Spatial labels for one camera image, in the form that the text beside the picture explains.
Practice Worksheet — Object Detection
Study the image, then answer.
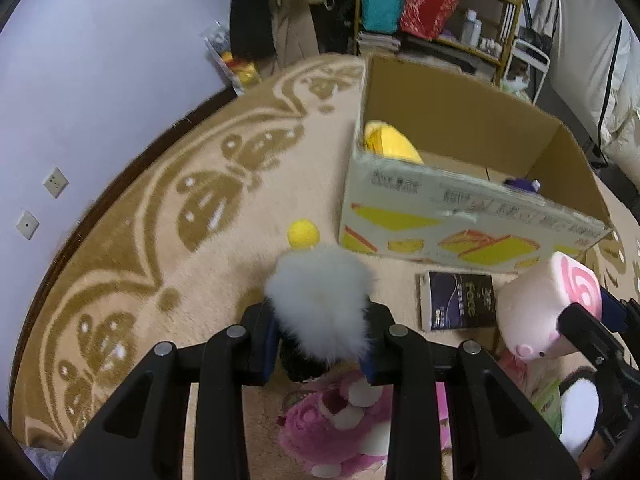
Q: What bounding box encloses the black Face tissue pack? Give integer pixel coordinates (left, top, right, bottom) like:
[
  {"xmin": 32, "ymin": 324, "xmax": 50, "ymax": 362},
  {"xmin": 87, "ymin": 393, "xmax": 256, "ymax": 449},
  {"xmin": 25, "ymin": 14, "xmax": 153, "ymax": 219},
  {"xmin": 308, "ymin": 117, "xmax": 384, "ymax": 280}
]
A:
[{"xmin": 420, "ymin": 271, "xmax": 497, "ymax": 332}]

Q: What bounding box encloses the pink strawberry bear plush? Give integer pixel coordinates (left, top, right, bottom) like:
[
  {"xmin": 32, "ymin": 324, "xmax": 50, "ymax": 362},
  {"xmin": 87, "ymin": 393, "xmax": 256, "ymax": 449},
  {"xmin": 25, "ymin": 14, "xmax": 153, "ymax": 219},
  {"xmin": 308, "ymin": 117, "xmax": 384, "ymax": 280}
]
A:
[{"xmin": 278, "ymin": 368, "xmax": 452, "ymax": 479}]

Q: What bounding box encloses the white fluffy plush toy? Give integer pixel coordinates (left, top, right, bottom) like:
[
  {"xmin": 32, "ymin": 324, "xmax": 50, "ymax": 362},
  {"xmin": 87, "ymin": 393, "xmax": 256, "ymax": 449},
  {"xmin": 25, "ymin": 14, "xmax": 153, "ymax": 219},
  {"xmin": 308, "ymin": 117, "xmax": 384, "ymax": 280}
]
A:
[{"xmin": 264, "ymin": 244, "xmax": 374, "ymax": 364}]

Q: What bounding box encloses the purple small toy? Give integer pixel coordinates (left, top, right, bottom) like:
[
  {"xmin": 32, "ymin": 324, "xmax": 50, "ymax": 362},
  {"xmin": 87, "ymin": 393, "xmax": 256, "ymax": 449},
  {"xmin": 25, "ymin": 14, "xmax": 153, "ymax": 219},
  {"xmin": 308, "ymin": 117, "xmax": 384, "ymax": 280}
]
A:
[{"xmin": 503, "ymin": 178, "xmax": 540, "ymax": 194}]

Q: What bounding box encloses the cardboard box with yellow print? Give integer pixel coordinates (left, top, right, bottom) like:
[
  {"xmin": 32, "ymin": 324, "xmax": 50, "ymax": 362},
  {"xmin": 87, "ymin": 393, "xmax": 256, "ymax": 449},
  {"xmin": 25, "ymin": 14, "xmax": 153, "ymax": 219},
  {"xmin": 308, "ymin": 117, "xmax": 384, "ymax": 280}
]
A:
[{"xmin": 338, "ymin": 56, "xmax": 612, "ymax": 273}]

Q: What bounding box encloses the yellow pompom ball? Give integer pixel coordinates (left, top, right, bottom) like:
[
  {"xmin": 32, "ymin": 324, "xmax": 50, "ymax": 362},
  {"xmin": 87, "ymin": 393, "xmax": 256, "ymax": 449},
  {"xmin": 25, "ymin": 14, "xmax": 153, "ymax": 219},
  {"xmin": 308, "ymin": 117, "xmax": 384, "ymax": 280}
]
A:
[{"xmin": 286, "ymin": 219, "xmax": 320, "ymax": 249}]

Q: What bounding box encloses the yellow plush toy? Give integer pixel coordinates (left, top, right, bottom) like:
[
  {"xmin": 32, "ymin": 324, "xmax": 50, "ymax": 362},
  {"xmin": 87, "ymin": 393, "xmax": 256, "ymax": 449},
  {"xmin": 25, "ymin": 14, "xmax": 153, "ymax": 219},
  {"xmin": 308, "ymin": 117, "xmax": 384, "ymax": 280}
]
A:
[{"xmin": 363, "ymin": 120, "xmax": 423, "ymax": 165}]

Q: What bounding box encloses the white metal cart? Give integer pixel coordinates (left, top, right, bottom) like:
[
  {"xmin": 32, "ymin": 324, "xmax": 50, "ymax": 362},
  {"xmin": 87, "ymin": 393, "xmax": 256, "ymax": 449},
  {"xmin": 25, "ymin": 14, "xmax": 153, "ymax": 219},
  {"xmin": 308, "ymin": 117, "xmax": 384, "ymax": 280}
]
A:
[{"xmin": 500, "ymin": 38, "xmax": 550, "ymax": 104}]

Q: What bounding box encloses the wooden shelf unit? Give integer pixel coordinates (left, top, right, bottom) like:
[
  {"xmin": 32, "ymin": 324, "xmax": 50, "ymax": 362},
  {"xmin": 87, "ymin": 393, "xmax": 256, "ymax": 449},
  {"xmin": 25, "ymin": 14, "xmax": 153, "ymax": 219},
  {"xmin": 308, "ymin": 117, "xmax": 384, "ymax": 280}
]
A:
[{"xmin": 352, "ymin": 0, "xmax": 524, "ymax": 86}]

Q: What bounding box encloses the red patterned gift bag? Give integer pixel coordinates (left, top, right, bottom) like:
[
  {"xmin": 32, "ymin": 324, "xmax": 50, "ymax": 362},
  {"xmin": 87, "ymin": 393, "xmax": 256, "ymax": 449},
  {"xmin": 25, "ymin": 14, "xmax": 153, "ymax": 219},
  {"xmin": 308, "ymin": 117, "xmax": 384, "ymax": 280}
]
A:
[{"xmin": 399, "ymin": 0, "xmax": 461, "ymax": 40}]

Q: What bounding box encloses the clear bag of toys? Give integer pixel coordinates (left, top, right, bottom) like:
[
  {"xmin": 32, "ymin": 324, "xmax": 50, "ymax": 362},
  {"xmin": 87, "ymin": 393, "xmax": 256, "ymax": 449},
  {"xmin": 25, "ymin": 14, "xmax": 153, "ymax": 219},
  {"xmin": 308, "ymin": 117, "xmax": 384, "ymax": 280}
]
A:
[{"xmin": 203, "ymin": 21, "xmax": 262, "ymax": 96}]

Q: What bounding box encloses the lower white wall socket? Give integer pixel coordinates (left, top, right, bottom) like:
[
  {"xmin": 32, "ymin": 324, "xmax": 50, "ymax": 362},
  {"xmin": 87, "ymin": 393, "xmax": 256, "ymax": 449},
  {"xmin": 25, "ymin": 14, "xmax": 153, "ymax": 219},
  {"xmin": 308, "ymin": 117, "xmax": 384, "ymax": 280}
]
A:
[{"xmin": 15, "ymin": 211, "xmax": 40, "ymax": 240}]

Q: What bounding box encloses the white wall socket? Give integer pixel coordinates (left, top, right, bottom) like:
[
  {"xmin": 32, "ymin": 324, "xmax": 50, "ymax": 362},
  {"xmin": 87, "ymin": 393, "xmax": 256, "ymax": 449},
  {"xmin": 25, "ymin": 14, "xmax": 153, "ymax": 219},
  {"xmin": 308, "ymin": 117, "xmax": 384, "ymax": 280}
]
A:
[
  {"xmin": 42, "ymin": 167, "xmax": 68, "ymax": 198},
  {"xmin": 15, "ymin": 211, "xmax": 40, "ymax": 240}
]

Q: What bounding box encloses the upper white wall socket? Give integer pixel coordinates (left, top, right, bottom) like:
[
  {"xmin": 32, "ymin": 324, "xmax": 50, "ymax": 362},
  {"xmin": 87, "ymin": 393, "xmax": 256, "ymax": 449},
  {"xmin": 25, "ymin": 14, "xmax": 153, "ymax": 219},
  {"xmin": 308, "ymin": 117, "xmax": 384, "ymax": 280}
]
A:
[{"xmin": 42, "ymin": 167, "xmax": 68, "ymax": 198}]

